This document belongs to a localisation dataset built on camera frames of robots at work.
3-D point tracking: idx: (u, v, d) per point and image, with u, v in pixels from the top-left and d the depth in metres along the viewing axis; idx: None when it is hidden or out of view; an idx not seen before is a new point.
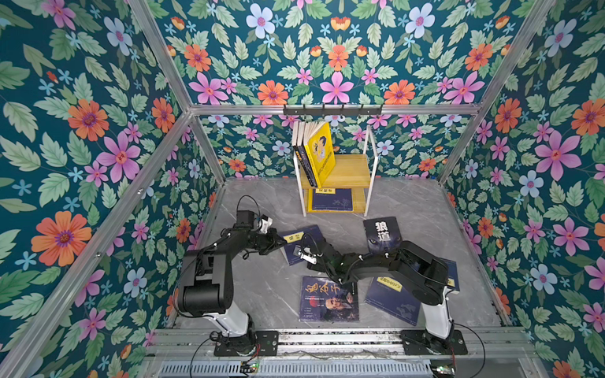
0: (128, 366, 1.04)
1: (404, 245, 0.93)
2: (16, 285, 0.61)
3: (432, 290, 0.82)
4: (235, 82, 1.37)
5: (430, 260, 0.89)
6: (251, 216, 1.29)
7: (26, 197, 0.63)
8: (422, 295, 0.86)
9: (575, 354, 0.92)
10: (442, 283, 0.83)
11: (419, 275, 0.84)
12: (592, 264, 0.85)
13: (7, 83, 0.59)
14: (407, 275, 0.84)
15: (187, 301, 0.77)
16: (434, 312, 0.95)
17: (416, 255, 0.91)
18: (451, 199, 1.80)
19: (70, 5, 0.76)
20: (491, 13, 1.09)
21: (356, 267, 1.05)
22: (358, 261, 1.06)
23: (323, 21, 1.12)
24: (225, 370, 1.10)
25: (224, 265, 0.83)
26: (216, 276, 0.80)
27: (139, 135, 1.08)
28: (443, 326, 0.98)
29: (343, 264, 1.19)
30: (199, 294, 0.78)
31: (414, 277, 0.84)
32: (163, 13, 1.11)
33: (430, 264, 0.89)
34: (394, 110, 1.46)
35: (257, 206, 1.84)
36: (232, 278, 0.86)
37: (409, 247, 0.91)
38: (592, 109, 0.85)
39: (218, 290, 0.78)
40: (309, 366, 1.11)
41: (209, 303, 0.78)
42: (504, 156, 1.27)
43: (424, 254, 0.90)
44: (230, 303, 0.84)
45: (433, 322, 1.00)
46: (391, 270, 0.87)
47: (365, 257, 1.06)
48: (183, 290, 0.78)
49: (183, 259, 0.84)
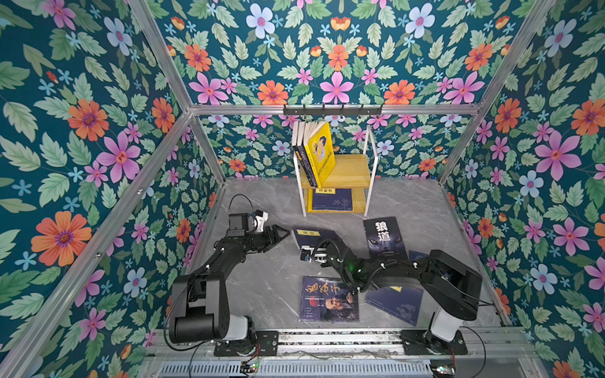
0: (128, 366, 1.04)
1: (436, 256, 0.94)
2: (16, 285, 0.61)
3: (468, 305, 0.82)
4: (235, 82, 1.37)
5: (465, 272, 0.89)
6: (244, 220, 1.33)
7: (26, 197, 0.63)
8: (454, 308, 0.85)
9: (576, 354, 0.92)
10: (477, 298, 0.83)
11: (455, 290, 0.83)
12: (592, 264, 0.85)
13: (7, 83, 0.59)
14: (443, 291, 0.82)
15: (179, 331, 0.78)
16: (450, 319, 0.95)
17: (448, 265, 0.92)
18: (451, 200, 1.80)
19: (70, 5, 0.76)
20: (491, 13, 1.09)
21: (377, 276, 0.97)
22: (381, 268, 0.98)
23: (323, 21, 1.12)
24: (225, 370, 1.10)
25: (217, 293, 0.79)
26: (209, 304, 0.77)
27: (139, 135, 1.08)
28: (450, 331, 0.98)
29: (361, 272, 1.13)
30: (191, 324, 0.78)
31: (449, 293, 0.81)
32: (163, 13, 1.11)
33: (464, 276, 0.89)
34: (394, 110, 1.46)
35: (249, 205, 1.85)
36: (226, 301, 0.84)
37: (440, 258, 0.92)
38: (593, 109, 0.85)
39: (213, 318, 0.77)
40: (309, 366, 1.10)
41: (204, 330, 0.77)
42: (504, 156, 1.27)
43: (457, 264, 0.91)
44: (228, 326, 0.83)
45: (442, 326, 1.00)
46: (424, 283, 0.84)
47: (387, 266, 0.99)
48: (175, 320, 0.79)
49: (173, 287, 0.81)
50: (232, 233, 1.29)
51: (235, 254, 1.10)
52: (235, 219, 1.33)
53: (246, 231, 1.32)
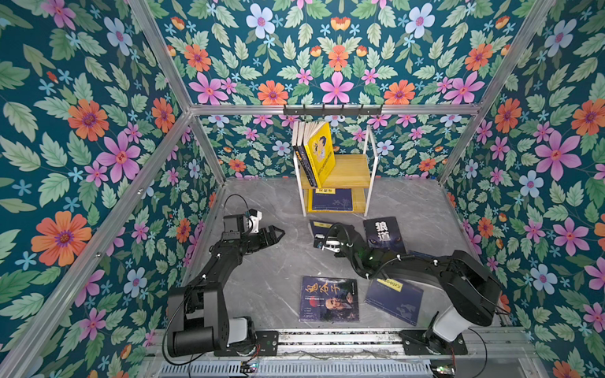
0: (128, 366, 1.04)
1: (459, 256, 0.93)
2: (16, 285, 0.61)
3: (485, 310, 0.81)
4: (235, 82, 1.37)
5: (487, 277, 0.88)
6: (239, 222, 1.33)
7: (26, 197, 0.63)
8: (470, 312, 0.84)
9: (576, 354, 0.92)
10: (495, 305, 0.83)
11: (476, 292, 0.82)
12: (592, 264, 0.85)
13: (7, 83, 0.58)
14: (464, 292, 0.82)
15: (177, 345, 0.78)
16: (456, 320, 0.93)
17: (470, 268, 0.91)
18: (451, 200, 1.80)
19: (70, 5, 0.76)
20: (491, 13, 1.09)
21: (391, 266, 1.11)
22: (396, 260, 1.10)
23: (323, 21, 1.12)
24: (225, 370, 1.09)
25: (216, 305, 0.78)
26: (208, 315, 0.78)
27: (139, 135, 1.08)
28: (456, 331, 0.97)
29: (373, 258, 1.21)
30: (191, 336, 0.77)
31: (469, 294, 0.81)
32: (163, 13, 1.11)
33: (484, 281, 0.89)
34: (394, 110, 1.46)
35: (243, 204, 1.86)
36: (224, 310, 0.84)
37: (464, 260, 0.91)
38: (592, 109, 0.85)
39: (212, 331, 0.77)
40: (309, 366, 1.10)
41: (202, 343, 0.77)
42: (504, 156, 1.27)
43: (479, 269, 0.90)
44: (226, 335, 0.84)
45: (446, 326, 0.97)
46: (444, 282, 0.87)
47: (402, 259, 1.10)
48: (172, 333, 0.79)
49: (169, 300, 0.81)
50: (228, 236, 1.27)
51: (231, 260, 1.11)
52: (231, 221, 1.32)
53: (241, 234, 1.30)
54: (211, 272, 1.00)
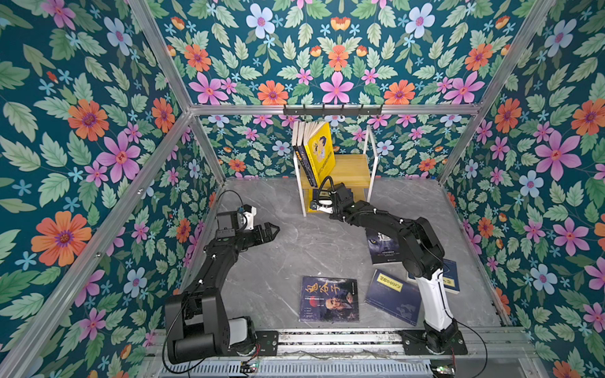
0: (128, 366, 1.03)
1: (421, 221, 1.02)
2: (16, 285, 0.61)
3: (424, 264, 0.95)
4: (235, 82, 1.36)
5: (435, 242, 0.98)
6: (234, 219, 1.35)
7: (26, 197, 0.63)
8: (413, 264, 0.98)
9: (576, 354, 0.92)
10: (432, 261, 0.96)
11: (419, 250, 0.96)
12: (592, 264, 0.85)
13: (7, 83, 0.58)
14: (410, 247, 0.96)
15: (178, 352, 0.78)
16: (430, 298, 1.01)
17: (426, 233, 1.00)
18: (451, 200, 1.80)
19: (70, 5, 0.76)
20: (491, 13, 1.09)
21: (367, 216, 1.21)
22: (372, 212, 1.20)
23: (323, 21, 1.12)
24: (225, 370, 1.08)
25: (216, 311, 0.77)
26: (208, 323, 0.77)
27: (139, 135, 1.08)
28: (436, 315, 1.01)
29: (353, 207, 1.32)
30: (192, 342, 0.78)
31: (413, 250, 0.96)
32: (163, 13, 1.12)
33: (433, 246, 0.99)
34: (394, 110, 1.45)
35: (239, 201, 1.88)
36: (224, 314, 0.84)
37: (423, 226, 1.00)
38: (593, 109, 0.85)
39: (213, 336, 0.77)
40: (309, 366, 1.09)
41: (204, 350, 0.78)
42: (504, 156, 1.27)
43: (432, 236, 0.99)
44: (228, 338, 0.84)
45: (429, 309, 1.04)
46: (400, 235, 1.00)
47: (380, 214, 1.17)
48: (172, 342, 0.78)
49: (168, 309, 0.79)
50: (222, 234, 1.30)
51: (227, 261, 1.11)
52: (224, 218, 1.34)
53: (236, 231, 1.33)
54: (209, 276, 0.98)
